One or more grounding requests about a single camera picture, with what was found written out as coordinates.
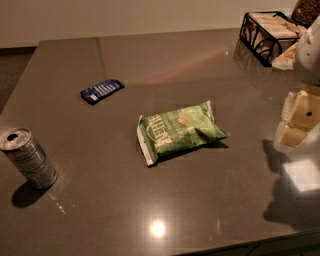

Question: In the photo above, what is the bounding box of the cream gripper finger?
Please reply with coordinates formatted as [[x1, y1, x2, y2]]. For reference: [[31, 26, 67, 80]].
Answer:
[[290, 87, 320, 131], [279, 125, 308, 147]]

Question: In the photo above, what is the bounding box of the silver redbull can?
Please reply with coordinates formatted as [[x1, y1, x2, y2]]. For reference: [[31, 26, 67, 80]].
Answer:
[[0, 128, 58, 189]]

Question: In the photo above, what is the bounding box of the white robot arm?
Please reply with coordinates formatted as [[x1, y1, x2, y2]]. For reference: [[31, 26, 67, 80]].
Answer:
[[277, 16, 320, 148]]

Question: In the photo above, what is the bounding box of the cream packet beside basket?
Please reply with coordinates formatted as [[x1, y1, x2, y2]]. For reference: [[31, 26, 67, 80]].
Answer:
[[272, 43, 297, 70]]

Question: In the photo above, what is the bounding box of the glass jar of nuts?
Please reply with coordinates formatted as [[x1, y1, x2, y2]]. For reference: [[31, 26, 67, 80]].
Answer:
[[291, 0, 320, 25]]

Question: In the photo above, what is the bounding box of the green chip bag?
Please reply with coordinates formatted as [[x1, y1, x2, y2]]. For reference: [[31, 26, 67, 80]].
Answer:
[[137, 101, 229, 166]]

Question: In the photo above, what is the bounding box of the blue snack wrapper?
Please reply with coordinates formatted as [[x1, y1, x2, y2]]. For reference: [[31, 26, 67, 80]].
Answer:
[[80, 79, 125, 105]]

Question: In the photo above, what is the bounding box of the black wire basket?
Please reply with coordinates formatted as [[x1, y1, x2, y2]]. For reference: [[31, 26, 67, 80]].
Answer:
[[239, 11, 306, 67]]

